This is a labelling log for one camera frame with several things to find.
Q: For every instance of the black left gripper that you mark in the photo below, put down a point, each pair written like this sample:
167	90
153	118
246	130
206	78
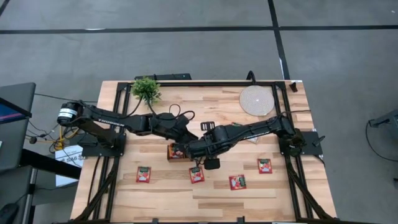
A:
171	124

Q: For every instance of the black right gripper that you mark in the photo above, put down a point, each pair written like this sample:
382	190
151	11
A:
216	141

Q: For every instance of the orange tea bag packet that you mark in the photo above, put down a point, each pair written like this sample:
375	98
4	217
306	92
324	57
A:
175	152

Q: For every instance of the wooden three-compartment tea box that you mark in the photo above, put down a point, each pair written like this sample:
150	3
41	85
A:
177	160

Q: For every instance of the beige tea bag packet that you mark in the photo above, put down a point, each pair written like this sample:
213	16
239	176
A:
254	141

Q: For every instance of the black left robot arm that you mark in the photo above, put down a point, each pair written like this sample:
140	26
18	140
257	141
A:
118	121

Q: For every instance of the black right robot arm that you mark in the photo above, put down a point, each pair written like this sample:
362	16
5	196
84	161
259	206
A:
255	130

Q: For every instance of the black power strip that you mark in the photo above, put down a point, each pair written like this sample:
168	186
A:
168	76

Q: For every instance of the green potted artificial plant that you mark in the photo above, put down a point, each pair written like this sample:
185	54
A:
145	88

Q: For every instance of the round woven beige trivet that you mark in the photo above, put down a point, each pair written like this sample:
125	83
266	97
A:
257	100

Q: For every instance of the small black clamp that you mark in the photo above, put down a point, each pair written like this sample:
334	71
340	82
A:
155	221

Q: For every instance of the white paper sheet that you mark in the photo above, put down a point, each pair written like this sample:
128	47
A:
70	155

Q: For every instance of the dark side table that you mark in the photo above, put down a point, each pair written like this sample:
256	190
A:
46	163

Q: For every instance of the dark grey desk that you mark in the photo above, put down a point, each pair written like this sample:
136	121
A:
18	140

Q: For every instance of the black computer monitor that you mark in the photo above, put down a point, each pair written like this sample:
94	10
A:
12	112

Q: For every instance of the black computer mouse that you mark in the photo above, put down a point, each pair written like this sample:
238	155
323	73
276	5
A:
7	213

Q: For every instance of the grey metal stand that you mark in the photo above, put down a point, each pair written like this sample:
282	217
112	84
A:
387	119

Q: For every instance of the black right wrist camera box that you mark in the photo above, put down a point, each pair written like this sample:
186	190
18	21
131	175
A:
212	164

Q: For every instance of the small black camera mount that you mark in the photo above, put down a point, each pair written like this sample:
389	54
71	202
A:
241	220

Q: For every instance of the small black bracket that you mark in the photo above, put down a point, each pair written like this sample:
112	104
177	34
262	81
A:
293	87

